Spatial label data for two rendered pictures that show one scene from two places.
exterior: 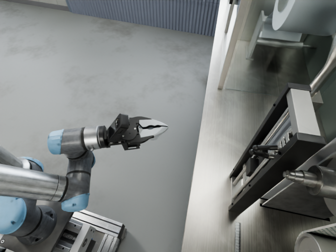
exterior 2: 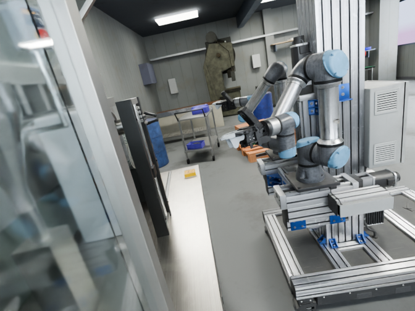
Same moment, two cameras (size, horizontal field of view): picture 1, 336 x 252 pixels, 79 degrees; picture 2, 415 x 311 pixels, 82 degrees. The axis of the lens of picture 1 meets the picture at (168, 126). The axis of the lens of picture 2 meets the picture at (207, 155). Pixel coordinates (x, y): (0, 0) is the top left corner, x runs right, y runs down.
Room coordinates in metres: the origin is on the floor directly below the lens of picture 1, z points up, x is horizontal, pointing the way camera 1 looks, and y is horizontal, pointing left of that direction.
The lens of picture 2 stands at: (1.21, -0.27, 1.46)
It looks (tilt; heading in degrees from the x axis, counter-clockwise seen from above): 18 degrees down; 166
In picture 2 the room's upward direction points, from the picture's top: 12 degrees counter-clockwise
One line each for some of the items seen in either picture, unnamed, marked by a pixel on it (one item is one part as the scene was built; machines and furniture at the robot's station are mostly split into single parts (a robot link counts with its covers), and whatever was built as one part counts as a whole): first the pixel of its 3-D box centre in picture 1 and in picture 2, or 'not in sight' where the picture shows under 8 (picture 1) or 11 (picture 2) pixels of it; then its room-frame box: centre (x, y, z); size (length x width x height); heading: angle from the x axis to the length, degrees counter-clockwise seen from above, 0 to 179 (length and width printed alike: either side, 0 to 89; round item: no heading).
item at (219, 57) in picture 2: not in sight; (225, 74); (-7.05, 3.07, 1.40); 1.47 x 1.26 x 2.81; 73
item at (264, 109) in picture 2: not in sight; (260, 112); (-3.88, 2.50, 0.43); 0.60 x 0.58 x 0.87; 75
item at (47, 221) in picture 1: (31, 222); (309, 169); (0.17, 0.55, 0.87); 0.15 x 0.15 x 0.10
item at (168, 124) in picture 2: not in sight; (190, 118); (-6.08, 1.29, 0.35); 2.06 x 0.68 x 0.70; 73
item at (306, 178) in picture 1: (298, 176); not in sight; (0.17, -0.29, 1.33); 0.06 x 0.03 x 0.03; 78
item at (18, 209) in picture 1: (14, 213); (309, 149); (0.17, 0.55, 0.98); 0.13 x 0.12 x 0.14; 8
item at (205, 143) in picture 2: not in sight; (199, 131); (-3.24, 0.80, 0.49); 1.05 x 0.61 x 0.99; 158
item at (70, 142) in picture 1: (69, 141); (284, 123); (0.34, 0.31, 1.21); 0.11 x 0.08 x 0.09; 98
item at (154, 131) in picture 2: not in sight; (148, 144); (-3.54, -0.20, 0.46); 0.63 x 0.61 x 0.92; 73
